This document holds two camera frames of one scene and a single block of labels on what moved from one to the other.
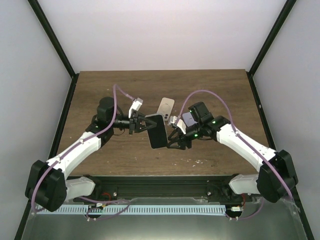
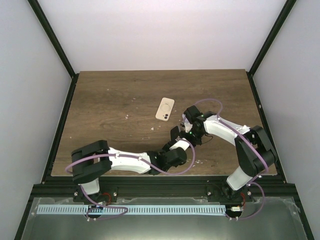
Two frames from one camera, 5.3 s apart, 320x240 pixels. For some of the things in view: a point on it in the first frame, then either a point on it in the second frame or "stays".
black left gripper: [134, 121] -> [167, 144]
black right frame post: [286, 11] stays
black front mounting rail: [114, 188] stays
